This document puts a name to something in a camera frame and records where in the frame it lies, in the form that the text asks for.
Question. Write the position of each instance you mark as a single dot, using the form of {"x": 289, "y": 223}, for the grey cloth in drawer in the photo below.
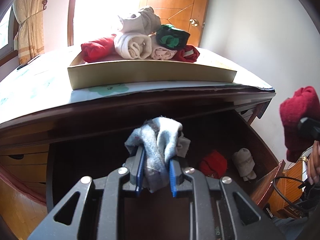
{"x": 243, "y": 163}

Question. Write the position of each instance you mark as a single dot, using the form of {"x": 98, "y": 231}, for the grey blue underwear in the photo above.
{"x": 157, "y": 145}

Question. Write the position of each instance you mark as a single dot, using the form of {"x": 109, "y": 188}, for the brown doorway frame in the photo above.
{"x": 71, "y": 17}

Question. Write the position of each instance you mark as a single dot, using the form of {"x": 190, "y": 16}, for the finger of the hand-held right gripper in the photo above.
{"x": 310, "y": 128}

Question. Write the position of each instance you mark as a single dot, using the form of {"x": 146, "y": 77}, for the beige underwear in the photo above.
{"x": 140, "y": 21}

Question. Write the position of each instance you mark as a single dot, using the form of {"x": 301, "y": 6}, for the brass curtain hook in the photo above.
{"x": 45, "y": 3}

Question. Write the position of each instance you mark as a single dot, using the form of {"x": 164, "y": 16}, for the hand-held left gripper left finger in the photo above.
{"x": 140, "y": 172}

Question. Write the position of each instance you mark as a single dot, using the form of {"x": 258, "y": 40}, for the red underwear with white label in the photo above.
{"x": 192, "y": 55}

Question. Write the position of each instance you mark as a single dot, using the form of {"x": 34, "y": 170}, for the person's right hand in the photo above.
{"x": 315, "y": 165}

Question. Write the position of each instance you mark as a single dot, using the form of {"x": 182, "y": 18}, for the black smartphone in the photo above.
{"x": 22, "y": 67}

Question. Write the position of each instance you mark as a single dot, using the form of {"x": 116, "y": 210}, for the dark wooden desk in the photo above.
{"x": 75, "y": 120}

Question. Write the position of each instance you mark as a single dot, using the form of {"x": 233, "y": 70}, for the dark wooden drawer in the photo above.
{"x": 100, "y": 160}

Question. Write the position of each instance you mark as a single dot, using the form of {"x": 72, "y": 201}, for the green underwear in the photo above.
{"x": 172, "y": 40}

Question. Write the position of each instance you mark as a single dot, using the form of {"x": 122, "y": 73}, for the blue denim trousers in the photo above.
{"x": 287, "y": 230}

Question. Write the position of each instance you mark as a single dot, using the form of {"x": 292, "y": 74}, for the pink underwear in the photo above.
{"x": 162, "y": 53}

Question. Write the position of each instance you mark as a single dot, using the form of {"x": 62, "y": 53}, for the brass door knob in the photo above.
{"x": 193, "y": 22}

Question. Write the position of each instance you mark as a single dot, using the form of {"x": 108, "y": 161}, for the cloud print tablecloth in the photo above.
{"x": 37, "y": 80}

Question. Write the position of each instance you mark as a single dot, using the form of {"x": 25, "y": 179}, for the shallow cardboard box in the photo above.
{"x": 150, "y": 75}

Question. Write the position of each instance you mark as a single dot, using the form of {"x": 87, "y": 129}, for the yellow curtain with orange hem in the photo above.
{"x": 30, "y": 30}

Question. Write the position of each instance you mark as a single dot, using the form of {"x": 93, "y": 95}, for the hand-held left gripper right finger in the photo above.
{"x": 173, "y": 177}

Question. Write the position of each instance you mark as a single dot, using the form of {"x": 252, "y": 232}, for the orange wooden cabinet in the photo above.
{"x": 290, "y": 195}

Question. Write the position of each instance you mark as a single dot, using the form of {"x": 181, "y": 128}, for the small red underwear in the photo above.
{"x": 212, "y": 163}

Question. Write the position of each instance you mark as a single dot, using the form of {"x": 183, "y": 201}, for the dark red fleece underwear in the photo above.
{"x": 295, "y": 115}

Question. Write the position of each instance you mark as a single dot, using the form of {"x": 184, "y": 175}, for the brown wooden door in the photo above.
{"x": 180, "y": 10}

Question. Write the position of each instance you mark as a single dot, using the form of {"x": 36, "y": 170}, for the window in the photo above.
{"x": 6, "y": 30}

